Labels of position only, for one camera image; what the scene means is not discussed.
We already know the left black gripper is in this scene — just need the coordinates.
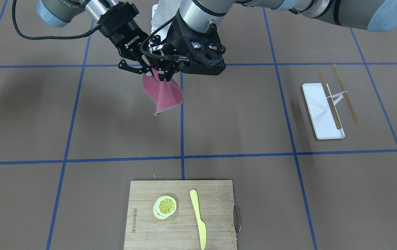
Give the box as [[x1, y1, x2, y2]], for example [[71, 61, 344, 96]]
[[150, 16, 189, 82]]

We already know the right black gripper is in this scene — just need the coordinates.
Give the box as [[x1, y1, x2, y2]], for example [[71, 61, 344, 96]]
[[97, 2, 156, 77]]

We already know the red cleaning cloth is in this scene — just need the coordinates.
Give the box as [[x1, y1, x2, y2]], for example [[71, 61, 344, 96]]
[[142, 70, 183, 116]]

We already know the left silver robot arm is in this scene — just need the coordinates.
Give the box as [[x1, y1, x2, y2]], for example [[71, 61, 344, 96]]
[[145, 0, 397, 81]]

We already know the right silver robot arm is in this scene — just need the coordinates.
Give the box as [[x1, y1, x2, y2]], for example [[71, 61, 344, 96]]
[[37, 0, 154, 76]]

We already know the yellow plastic knife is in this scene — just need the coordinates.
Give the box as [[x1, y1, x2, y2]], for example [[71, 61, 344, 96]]
[[189, 189, 207, 250]]

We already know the yellow lemon slice toy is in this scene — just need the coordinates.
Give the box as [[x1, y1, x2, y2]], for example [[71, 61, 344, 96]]
[[153, 195, 177, 220]]

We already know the bamboo cutting board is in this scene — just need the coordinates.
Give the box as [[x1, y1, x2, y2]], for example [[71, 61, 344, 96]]
[[123, 180, 238, 250]]

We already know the white rectangular tray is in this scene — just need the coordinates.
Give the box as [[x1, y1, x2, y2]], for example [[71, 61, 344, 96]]
[[303, 83, 345, 140]]

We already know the wooden rack bar outer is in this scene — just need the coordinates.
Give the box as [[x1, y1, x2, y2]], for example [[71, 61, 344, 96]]
[[332, 64, 359, 125]]

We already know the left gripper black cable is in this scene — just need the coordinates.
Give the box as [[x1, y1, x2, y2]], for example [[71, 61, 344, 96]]
[[140, 17, 189, 64]]

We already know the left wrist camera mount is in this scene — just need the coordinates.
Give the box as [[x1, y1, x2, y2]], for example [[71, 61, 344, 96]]
[[179, 23, 226, 76]]

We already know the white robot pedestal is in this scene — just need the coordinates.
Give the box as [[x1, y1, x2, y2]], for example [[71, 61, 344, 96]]
[[150, 0, 213, 51]]

